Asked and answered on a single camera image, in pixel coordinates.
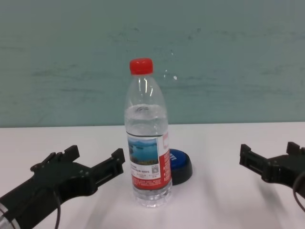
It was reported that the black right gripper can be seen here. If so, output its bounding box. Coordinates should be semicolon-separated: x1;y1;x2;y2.
239;141;305;192

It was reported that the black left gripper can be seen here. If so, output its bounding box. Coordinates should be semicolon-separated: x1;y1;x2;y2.
0;144;126;229

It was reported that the clear water bottle red cap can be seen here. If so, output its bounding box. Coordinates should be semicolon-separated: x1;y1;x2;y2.
123;57;173;208

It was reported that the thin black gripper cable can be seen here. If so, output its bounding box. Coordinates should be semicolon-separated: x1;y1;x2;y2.
292;172;305;213
51;188;62;229

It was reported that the blue push button black base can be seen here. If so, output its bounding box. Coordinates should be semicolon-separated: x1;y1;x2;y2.
168;148;194;186

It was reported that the thin black right gripper cable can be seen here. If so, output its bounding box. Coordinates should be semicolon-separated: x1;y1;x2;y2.
292;172;305;213

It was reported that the thin black left gripper cable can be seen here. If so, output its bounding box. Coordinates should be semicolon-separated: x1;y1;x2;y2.
51;188;62;229

